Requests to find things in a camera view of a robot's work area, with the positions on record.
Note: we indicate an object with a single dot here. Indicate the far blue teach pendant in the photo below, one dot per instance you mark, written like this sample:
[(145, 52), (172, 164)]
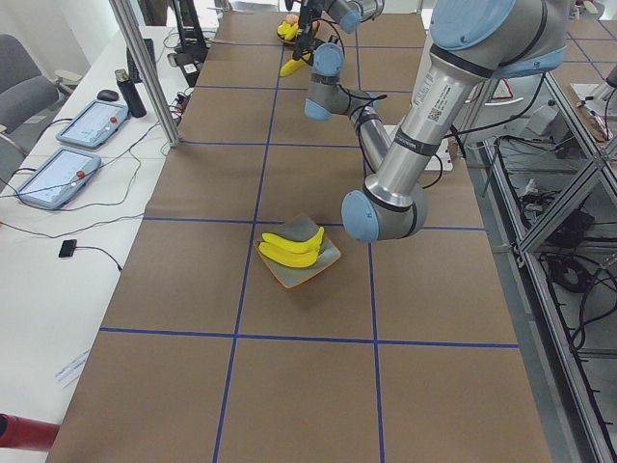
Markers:
[(94, 125)]

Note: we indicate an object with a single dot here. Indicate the yellow banana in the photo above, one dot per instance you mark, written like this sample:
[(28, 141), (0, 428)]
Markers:
[(312, 244), (292, 66), (287, 259)]

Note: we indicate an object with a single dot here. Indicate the wicker fruit basket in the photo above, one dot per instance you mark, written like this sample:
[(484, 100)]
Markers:
[(288, 29)]

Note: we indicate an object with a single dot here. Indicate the grey office chair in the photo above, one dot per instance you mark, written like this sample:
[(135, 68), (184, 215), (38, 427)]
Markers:
[(29, 102)]

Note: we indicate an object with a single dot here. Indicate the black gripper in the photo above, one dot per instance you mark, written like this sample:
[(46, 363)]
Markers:
[(305, 20)]

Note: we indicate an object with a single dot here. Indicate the aluminium frame post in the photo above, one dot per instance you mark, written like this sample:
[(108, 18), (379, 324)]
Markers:
[(131, 32)]

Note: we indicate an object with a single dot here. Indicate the black computer mouse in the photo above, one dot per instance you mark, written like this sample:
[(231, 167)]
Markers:
[(108, 95)]

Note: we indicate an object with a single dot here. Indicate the black water bottle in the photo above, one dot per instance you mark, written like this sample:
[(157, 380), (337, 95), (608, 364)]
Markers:
[(130, 94)]

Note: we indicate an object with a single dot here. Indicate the blue teach pendant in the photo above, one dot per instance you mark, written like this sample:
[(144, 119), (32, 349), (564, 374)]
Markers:
[(94, 125), (59, 179)]

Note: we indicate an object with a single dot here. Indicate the white pedestal base plate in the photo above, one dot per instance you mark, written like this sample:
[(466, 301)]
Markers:
[(441, 160)]

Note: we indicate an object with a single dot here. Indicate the near blue teach pendant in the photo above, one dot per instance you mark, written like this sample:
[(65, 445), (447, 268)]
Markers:
[(59, 179)]

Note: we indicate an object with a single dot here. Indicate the small black box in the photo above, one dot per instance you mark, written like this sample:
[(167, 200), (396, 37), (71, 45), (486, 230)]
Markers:
[(68, 248)]

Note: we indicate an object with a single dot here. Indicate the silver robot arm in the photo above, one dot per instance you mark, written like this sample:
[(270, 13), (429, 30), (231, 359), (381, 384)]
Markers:
[(468, 42), (348, 15)]

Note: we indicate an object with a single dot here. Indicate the red cylinder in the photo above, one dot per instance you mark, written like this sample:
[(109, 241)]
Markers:
[(27, 434)]

